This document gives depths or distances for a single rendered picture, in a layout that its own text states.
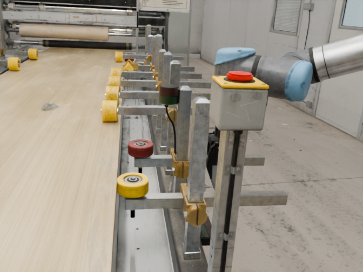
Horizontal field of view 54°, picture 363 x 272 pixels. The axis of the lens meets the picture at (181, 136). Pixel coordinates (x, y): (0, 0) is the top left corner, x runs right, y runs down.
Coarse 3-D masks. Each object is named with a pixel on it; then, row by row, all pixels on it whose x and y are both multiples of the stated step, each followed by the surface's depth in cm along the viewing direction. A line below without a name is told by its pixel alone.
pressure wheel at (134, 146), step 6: (132, 144) 113; (138, 144) 114; (144, 144) 115; (150, 144) 114; (132, 150) 112; (138, 150) 111; (144, 150) 111; (150, 150) 113; (132, 156) 112; (138, 156) 112; (144, 156) 112; (138, 168) 117
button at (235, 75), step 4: (228, 72) 54; (232, 72) 54; (236, 72) 54; (240, 72) 54; (244, 72) 55; (248, 72) 55; (228, 76) 53; (232, 76) 53; (236, 76) 53; (240, 76) 53; (244, 76) 53; (248, 76) 53; (252, 76) 53; (236, 80) 53; (240, 80) 53; (244, 80) 53; (248, 80) 53
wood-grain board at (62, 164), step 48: (0, 96) 162; (48, 96) 167; (96, 96) 171; (0, 144) 109; (48, 144) 111; (96, 144) 113; (0, 192) 82; (48, 192) 83; (96, 192) 85; (0, 240) 66; (48, 240) 67; (96, 240) 67
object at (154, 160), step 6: (150, 156) 117; (156, 156) 117; (162, 156) 117; (168, 156) 117; (246, 156) 121; (252, 156) 121; (258, 156) 121; (138, 162) 115; (144, 162) 115; (150, 162) 115; (156, 162) 116; (162, 162) 116; (168, 162) 116; (246, 162) 120; (252, 162) 121; (258, 162) 121
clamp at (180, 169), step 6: (174, 156) 115; (174, 162) 111; (180, 162) 111; (186, 162) 112; (174, 168) 111; (180, 168) 110; (186, 168) 110; (174, 174) 112; (180, 174) 111; (186, 174) 111
